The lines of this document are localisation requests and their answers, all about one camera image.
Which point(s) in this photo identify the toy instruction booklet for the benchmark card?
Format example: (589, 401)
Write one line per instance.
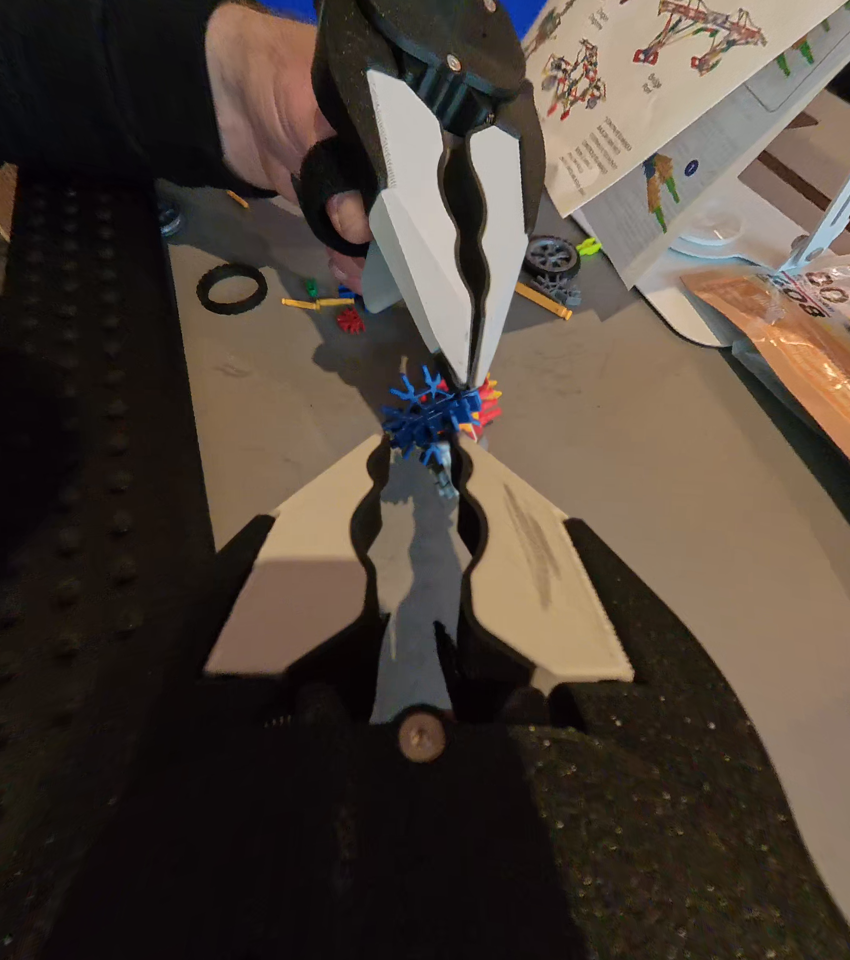
(619, 90)

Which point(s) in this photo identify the long yellow toy rod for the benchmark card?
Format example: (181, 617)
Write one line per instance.
(545, 301)

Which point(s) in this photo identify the grey toy wheel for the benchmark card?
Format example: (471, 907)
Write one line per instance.
(552, 256)

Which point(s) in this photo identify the grey snowflake toy connector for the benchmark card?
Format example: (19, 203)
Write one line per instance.
(560, 289)

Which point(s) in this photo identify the red snowflake toy connector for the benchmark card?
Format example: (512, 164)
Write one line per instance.
(350, 320)

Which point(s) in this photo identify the small dark round object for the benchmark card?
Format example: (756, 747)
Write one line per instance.
(170, 219)

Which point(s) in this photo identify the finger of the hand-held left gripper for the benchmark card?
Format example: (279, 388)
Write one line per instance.
(503, 217)
(410, 225)

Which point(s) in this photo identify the person's left hand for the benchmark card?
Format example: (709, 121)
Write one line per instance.
(260, 97)

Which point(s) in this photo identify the blue plastic bin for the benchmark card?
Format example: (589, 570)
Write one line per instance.
(530, 19)

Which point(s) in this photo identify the neon green toy connector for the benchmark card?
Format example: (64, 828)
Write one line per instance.
(588, 246)

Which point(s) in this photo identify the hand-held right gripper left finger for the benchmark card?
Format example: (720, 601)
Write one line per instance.
(297, 592)

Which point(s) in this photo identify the printed toy set bag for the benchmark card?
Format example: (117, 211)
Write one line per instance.
(807, 360)

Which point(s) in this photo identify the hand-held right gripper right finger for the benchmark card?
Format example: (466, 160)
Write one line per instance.
(552, 600)

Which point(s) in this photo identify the black toy tire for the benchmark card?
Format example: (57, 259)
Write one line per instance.
(204, 292)

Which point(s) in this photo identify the blue snowflake toy connector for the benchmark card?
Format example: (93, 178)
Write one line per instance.
(425, 416)
(346, 291)

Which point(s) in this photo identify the black perforated board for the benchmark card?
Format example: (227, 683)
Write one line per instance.
(80, 450)

